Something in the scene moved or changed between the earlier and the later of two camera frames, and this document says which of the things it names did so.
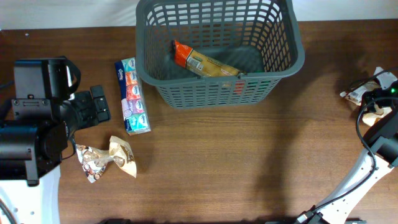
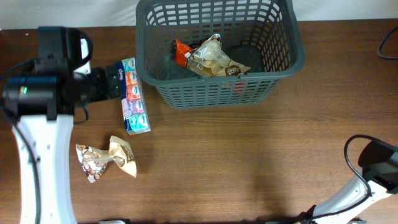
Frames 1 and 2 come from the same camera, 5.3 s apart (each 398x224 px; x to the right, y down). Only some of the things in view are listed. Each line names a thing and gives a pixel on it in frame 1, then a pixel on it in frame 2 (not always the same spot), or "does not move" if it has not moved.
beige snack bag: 384,79 -> 208,58
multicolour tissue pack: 132,97 does not move
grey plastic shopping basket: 263,38 does not move
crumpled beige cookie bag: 93,161 does not move
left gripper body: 88,114 -> 100,84
